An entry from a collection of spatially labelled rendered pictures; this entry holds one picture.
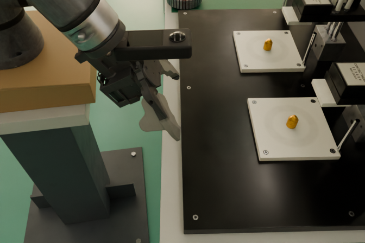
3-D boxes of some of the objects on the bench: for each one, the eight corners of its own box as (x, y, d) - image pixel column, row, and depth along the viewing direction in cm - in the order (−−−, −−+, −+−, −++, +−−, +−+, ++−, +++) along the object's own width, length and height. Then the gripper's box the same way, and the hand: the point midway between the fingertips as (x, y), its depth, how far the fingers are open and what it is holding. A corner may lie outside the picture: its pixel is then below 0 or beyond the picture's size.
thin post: (299, 70, 76) (312, 35, 69) (297, 65, 78) (310, 31, 70) (306, 69, 77) (319, 35, 69) (304, 65, 78) (317, 31, 70)
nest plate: (240, 72, 76) (241, 69, 75) (232, 34, 86) (233, 30, 85) (303, 71, 76) (305, 68, 75) (288, 33, 86) (289, 30, 85)
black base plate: (183, 234, 53) (183, 229, 52) (177, 16, 95) (177, 9, 94) (462, 228, 54) (471, 222, 52) (334, 14, 96) (337, 7, 94)
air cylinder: (317, 61, 79) (325, 43, 74) (308, 42, 84) (315, 24, 79) (338, 61, 79) (346, 42, 74) (328, 42, 84) (335, 24, 79)
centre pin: (287, 128, 63) (290, 120, 61) (284, 121, 65) (288, 112, 63) (296, 128, 63) (300, 120, 61) (294, 121, 65) (298, 112, 63)
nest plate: (259, 161, 60) (260, 158, 59) (246, 101, 70) (247, 97, 69) (338, 159, 60) (341, 156, 59) (315, 100, 70) (316, 96, 69)
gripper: (86, 12, 55) (152, 82, 68) (60, 96, 42) (147, 163, 55) (126, -12, 52) (187, 66, 65) (111, 71, 39) (190, 148, 52)
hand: (182, 106), depth 59 cm, fingers open, 14 cm apart
